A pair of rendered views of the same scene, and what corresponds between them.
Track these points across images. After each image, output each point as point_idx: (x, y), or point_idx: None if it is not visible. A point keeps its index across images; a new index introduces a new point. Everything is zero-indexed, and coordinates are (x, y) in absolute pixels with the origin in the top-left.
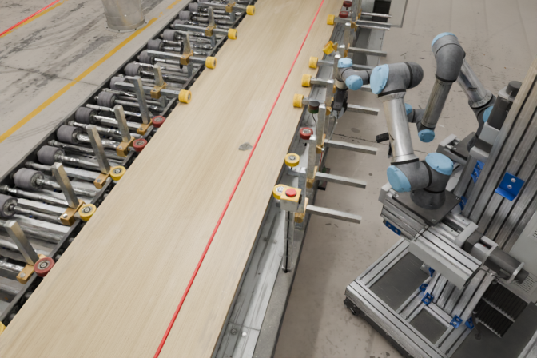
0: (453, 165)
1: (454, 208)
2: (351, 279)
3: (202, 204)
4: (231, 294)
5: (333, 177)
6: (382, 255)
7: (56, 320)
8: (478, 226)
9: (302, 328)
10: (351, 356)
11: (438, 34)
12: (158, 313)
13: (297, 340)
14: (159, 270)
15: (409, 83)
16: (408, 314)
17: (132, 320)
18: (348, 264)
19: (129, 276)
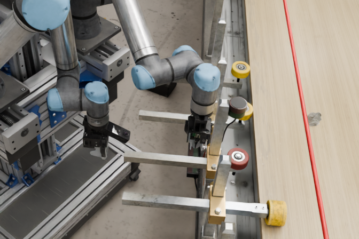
0: (23, 103)
1: (47, 49)
2: (131, 207)
3: (313, 48)
4: None
5: (182, 115)
6: (98, 191)
7: None
8: None
9: (179, 152)
10: (130, 136)
11: None
12: None
13: (181, 143)
14: (309, 1)
15: None
16: (78, 134)
17: None
18: (135, 225)
19: None
